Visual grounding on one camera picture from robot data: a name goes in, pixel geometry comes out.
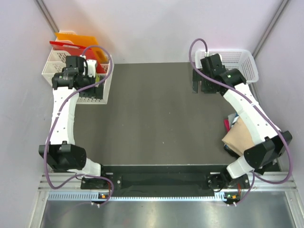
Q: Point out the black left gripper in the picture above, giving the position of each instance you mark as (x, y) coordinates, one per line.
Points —
(83, 74)

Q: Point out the white perforated plastic basket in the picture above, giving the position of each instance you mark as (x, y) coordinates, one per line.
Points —
(239, 59)

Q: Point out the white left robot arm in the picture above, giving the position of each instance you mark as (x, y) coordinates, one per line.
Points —
(60, 151)

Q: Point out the magenta folded garment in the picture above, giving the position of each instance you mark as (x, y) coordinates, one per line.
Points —
(227, 124)

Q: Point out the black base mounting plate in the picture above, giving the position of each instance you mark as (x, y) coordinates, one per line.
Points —
(170, 180)

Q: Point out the aluminium frame rail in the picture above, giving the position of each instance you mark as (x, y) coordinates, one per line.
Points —
(271, 201)

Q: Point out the white blue folded garment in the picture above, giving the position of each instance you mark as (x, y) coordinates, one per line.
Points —
(232, 118)

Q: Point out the white file organizer rack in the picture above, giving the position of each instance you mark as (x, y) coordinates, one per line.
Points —
(90, 93)

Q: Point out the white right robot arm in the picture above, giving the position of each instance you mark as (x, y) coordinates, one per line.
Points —
(268, 142)

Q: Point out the orange plastic folder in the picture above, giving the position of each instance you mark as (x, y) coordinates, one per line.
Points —
(85, 41)

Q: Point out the beige folded t shirt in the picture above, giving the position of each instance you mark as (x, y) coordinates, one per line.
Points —
(238, 139)

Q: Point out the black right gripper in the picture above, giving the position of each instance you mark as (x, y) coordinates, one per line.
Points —
(197, 77)

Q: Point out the green booklet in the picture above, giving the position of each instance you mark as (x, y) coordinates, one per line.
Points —
(99, 78)

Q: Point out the red plastic folder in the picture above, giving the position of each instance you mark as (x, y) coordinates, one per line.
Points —
(63, 49)

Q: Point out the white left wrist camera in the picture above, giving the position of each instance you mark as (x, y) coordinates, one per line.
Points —
(91, 67)

